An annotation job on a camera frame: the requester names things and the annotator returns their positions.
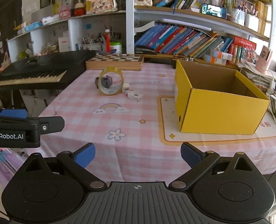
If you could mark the pink checkered tablecloth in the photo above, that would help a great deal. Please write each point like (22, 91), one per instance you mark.
(126, 133)

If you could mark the row of leaning books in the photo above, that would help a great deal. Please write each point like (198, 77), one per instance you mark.
(179, 40)

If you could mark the white bookshelf frame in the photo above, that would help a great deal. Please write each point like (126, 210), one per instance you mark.
(124, 21)

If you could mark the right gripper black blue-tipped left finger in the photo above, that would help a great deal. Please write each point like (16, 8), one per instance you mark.
(75, 163)

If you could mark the smartphone on shelf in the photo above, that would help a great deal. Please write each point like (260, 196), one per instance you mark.
(212, 10)

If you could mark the small white cube box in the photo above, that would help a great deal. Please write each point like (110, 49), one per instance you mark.
(125, 87)

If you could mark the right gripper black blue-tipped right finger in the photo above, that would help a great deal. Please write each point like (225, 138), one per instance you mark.
(199, 162)

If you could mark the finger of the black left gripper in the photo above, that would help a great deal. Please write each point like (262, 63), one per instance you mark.
(53, 124)

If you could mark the black electronic keyboard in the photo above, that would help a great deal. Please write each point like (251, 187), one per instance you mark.
(49, 72)

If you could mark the small dark grey object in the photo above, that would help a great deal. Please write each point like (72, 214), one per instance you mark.
(106, 81)

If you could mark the pink cylindrical holder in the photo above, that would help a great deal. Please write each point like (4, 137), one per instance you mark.
(264, 60)

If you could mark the orange white carton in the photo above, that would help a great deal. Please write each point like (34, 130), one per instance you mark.
(218, 57)

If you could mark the cream orange-bordered mat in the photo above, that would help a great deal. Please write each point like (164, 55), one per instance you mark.
(170, 135)

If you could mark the yellow cardboard box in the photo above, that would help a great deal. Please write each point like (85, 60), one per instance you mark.
(216, 100)

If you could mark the red bottle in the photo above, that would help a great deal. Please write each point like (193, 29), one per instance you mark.
(107, 40)

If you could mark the white red small box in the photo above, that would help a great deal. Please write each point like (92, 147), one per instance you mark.
(134, 95)

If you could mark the wooden chessboard box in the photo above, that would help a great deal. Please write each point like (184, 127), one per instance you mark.
(123, 62)

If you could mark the yellow tape roll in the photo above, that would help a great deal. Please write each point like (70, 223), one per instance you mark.
(117, 84)

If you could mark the green lid white jar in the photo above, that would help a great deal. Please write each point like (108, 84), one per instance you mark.
(116, 47)

